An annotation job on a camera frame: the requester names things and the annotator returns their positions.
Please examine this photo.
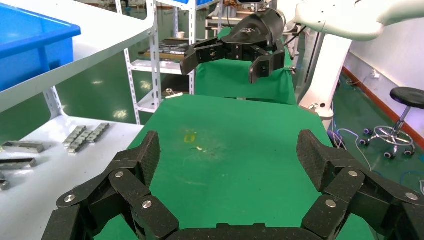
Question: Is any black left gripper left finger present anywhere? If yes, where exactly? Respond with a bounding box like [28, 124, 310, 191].
[41, 130, 180, 240]

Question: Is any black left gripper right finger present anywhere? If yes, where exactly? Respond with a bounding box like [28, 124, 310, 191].
[296, 129, 424, 240]

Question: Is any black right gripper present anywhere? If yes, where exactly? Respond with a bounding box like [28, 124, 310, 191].
[179, 8, 286, 84]

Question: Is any stack of dark metal parts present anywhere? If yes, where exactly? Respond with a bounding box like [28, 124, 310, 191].
[138, 38, 190, 61]

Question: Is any green tablecloth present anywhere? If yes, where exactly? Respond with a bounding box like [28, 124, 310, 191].
[195, 27, 297, 106]
[94, 94, 375, 240]

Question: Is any notched grey metal bar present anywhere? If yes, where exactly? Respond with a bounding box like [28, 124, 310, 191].
[67, 130, 94, 155]
[86, 122, 111, 144]
[62, 125, 88, 147]

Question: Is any silver tablecloth clamp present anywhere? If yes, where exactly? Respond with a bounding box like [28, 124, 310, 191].
[164, 88, 184, 100]

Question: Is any white slotted background rack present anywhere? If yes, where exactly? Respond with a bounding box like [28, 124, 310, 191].
[114, 0, 221, 125]

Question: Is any white robot body column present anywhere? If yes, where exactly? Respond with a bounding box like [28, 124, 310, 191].
[299, 33, 354, 121]

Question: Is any black swivel stool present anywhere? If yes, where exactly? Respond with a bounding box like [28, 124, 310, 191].
[359, 86, 424, 161]

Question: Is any white metal shelf rack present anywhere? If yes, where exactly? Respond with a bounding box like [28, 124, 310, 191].
[0, 0, 163, 240]

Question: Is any large blue plastic bin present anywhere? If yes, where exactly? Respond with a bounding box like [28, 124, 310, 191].
[0, 2, 82, 93]

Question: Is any white floor cable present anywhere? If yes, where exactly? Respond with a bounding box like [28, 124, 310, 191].
[331, 127, 374, 173]

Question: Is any blue floor cable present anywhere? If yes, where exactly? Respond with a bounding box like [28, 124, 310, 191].
[399, 169, 424, 196]

